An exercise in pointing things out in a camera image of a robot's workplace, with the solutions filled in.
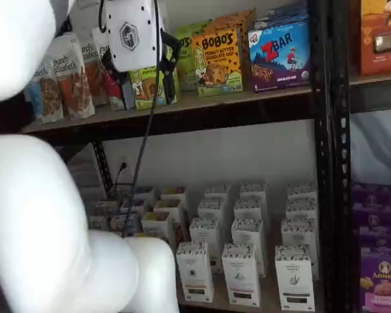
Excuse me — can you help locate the wooden shelf board with snacks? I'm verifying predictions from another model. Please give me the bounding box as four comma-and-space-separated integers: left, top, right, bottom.
21, 86, 313, 134

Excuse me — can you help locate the blue Flax Plus cereal box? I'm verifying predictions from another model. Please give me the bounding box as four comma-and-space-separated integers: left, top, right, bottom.
120, 198, 147, 215
110, 213, 139, 233

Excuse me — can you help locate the black metal shelving frame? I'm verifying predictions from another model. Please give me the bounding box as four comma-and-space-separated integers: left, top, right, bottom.
19, 0, 335, 313

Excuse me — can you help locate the yellow Bobo's peanut butter box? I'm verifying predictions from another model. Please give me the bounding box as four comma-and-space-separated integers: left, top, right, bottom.
190, 28, 244, 98
211, 8, 257, 85

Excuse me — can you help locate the orange Purely Elizabeth granola bag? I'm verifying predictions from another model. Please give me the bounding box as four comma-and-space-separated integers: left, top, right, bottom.
80, 29, 110, 107
47, 32, 96, 120

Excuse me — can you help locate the green Bobo's apple pie box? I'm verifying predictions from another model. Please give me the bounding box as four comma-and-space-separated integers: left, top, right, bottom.
128, 63, 181, 111
174, 21, 213, 93

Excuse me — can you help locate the red Purely Elizabeth granola bag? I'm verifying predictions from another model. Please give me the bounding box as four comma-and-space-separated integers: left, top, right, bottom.
97, 61, 135, 111

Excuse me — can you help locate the purple Annie's snack box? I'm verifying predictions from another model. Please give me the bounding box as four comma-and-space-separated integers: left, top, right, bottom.
351, 184, 391, 209
353, 205, 391, 229
359, 246, 391, 313
357, 224, 391, 252

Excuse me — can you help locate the green apple cinnamon oatmeal box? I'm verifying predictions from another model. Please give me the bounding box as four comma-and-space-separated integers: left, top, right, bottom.
89, 215, 111, 231
93, 200, 119, 216

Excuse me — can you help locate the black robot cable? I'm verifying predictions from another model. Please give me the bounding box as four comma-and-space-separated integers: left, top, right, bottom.
122, 0, 160, 238

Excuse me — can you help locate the white pastry box yellow strip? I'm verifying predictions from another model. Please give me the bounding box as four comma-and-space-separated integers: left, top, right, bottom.
204, 184, 231, 209
197, 199, 229, 229
176, 241, 215, 303
189, 216, 222, 261

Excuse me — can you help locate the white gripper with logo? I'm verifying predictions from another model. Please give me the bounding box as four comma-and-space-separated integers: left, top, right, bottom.
100, 0, 182, 106

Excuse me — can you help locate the white yellow Purely Elizabeth box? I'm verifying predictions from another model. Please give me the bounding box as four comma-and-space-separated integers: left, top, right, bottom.
133, 231, 170, 242
161, 186, 187, 201
153, 199, 182, 216
140, 211, 173, 241

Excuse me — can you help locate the black plug with cord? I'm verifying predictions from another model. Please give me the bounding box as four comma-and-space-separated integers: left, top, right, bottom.
112, 162, 128, 198

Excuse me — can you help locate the blue Z Bar box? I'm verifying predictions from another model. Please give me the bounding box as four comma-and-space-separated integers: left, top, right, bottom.
247, 22, 311, 93
253, 0, 311, 33

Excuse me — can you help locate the black neighbouring shelving frame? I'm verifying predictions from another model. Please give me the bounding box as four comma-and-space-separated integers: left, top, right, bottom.
331, 0, 391, 313

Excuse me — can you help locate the wooden neighbouring shelf board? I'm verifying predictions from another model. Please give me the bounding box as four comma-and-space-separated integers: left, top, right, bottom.
350, 70, 391, 86

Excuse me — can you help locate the white pastry box black strip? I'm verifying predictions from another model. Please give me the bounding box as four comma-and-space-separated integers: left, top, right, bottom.
280, 218, 317, 248
274, 245, 316, 311
285, 199, 317, 221
286, 182, 317, 201

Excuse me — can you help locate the white pastry box pink strip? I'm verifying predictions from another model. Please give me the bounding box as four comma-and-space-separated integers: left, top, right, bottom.
240, 181, 267, 201
233, 198, 267, 222
231, 217, 267, 278
221, 243, 261, 308

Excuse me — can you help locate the white backdrop sheet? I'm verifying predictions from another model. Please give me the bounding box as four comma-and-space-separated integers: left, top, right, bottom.
350, 109, 391, 186

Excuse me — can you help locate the orange snack box with window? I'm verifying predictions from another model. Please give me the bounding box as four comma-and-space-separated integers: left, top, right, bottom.
359, 0, 391, 77

